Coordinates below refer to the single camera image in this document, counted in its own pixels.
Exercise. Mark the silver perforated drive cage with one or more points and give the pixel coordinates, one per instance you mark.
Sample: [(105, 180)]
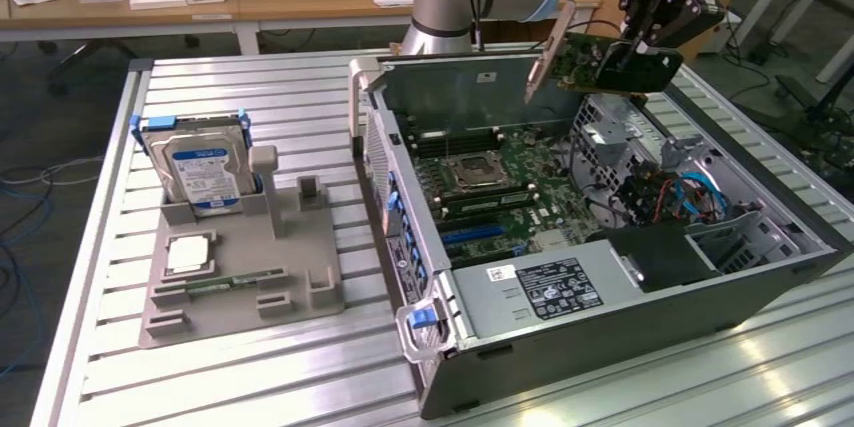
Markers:
[(601, 132)]

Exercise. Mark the grey parts rack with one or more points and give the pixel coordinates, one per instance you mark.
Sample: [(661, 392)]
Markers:
[(247, 312)]

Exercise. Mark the silver CPU chip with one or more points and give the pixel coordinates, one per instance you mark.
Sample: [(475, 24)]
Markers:
[(187, 254)]

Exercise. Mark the silver disk bay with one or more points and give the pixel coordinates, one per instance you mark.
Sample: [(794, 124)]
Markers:
[(741, 242)]

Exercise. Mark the RAM stick with white label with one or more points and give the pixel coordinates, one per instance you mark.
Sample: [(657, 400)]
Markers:
[(487, 201)]

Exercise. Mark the green graphics card black cooler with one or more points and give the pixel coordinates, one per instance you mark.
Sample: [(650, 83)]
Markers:
[(641, 74)]

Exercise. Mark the open black PC case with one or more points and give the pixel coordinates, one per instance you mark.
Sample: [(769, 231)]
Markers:
[(601, 347)]

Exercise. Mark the green RAM stick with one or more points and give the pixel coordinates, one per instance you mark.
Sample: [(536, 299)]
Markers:
[(227, 282)]

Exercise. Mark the blue case release latch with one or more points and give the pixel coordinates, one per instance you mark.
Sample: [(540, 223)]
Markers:
[(420, 319)]

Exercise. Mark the hard disk with blue caddy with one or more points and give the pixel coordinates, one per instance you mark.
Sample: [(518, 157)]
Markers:
[(200, 172)]

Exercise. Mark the grey power supply unit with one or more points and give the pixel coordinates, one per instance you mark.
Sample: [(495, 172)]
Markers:
[(494, 312)]

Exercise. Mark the black chair base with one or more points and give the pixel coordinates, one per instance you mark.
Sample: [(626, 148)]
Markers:
[(73, 59)]

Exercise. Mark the small white box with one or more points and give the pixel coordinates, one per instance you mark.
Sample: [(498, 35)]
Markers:
[(731, 39)]

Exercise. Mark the green motherboard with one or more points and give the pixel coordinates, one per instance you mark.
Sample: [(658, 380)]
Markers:
[(534, 187)]

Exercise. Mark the CPU socket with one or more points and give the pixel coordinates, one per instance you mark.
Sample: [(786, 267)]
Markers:
[(476, 172)]

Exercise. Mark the blue expansion slot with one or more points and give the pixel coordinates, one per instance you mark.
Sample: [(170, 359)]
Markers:
[(470, 234)]

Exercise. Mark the black equipment stand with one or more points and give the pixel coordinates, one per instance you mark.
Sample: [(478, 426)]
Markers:
[(834, 97)]

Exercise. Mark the long black expansion slot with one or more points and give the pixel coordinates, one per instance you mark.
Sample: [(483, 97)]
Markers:
[(467, 223)]

